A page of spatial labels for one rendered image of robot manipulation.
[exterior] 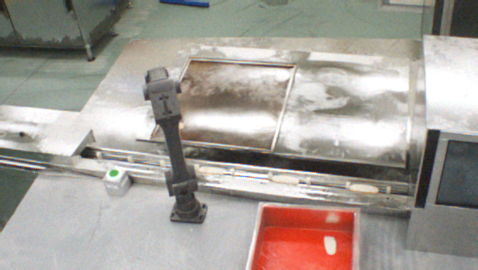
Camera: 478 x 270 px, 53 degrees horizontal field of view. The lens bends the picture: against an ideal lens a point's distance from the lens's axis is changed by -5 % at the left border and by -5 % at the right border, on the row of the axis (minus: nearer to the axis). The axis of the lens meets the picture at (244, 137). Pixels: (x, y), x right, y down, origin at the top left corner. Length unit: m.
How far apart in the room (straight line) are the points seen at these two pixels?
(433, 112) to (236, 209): 0.77
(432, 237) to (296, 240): 0.43
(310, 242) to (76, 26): 3.33
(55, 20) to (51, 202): 2.81
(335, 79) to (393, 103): 0.27
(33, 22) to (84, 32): 0.51
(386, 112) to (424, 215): 0.60
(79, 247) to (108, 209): 0.19
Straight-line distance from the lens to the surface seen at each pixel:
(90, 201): 1.95
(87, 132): 2.12
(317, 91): 2.09
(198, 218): 1.75
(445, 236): 1.62
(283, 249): 1.64
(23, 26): 4.88
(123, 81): 2.60
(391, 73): 2.19
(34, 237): 1.91
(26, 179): 2.30
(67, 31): 4.61
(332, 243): 1.64
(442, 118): 1.38
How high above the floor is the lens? 2.10
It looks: 38 degrees down
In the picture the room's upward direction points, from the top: 6 degrees counter-clockwise
